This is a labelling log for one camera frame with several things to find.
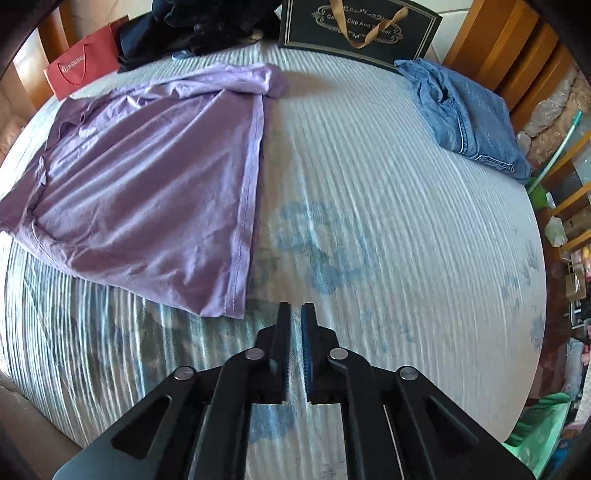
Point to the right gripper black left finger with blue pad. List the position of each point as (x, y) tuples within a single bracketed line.
[(194, 424)]

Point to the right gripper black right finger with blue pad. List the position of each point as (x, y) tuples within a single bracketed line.
[(397, 424)]

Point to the purple t-shirt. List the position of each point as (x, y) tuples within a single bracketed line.
[(152, 188)]

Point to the dark navy clothes pile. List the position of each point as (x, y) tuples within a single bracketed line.
[(198, 27)]

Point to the green plastic bag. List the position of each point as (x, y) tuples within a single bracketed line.
[(538, 431)]

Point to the white striped bed sheet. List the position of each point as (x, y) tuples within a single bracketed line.
[(413, 255)]

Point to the rolled floral quilts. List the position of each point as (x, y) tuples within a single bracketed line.
[(551, 119)]

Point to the folded blue denim garment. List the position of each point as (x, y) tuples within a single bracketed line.
[(466, 117)]

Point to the teal mop pole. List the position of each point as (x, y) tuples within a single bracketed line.
[(552, 161)]

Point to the red paper shopping bag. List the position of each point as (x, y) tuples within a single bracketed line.
[(91, 58)]

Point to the black gift bag gold handles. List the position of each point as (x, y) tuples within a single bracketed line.
[(375, 32)]

